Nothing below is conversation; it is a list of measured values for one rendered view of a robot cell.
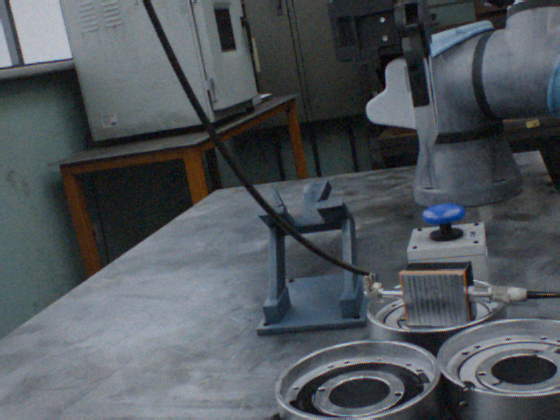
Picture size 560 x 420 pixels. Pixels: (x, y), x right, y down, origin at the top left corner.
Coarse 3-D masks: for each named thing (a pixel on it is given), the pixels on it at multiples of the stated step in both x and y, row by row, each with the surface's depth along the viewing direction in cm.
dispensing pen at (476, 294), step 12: (408, 264) 53; (420, 264) 53; (432, 264) 52; (444, 264) 52; (456, 264) 51; (468, 264) 51; (372, 276) 54; (468, 276) 51; (372, 288) 54; (384, 288) 54; (396, 288) 54; (468, 288) 51; (480, 288) 50; (492, 288) 50; (504, 288) 49; (516, 288) 49; (372, 300) 54; (468, 300) 51; (480, 300) 50; (492, 300) 50; (504, 300) 49; (516, 300) 49
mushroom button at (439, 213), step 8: (432, 208) 67; (440, 208) 66; (448, 208) 66; (456, 208) 65; (424, 216) 66; (432, 216) 65; (440, 216) 65; (448, 216) 65; (456, 216) 65; (464, 216) 66; (440, 224) 66; (448, 224) 66; (440, 232) 67; (448, 232) 66
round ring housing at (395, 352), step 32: (320, 352) 48; (352, 352) 49; (384, 352) 48; (416, 352) 46; (288, 384) 46; (352, 384) 46; (384, 384) 45; (288, 416) 42; (320, 416) 40; (384, 416) 39; (416, 416) 40
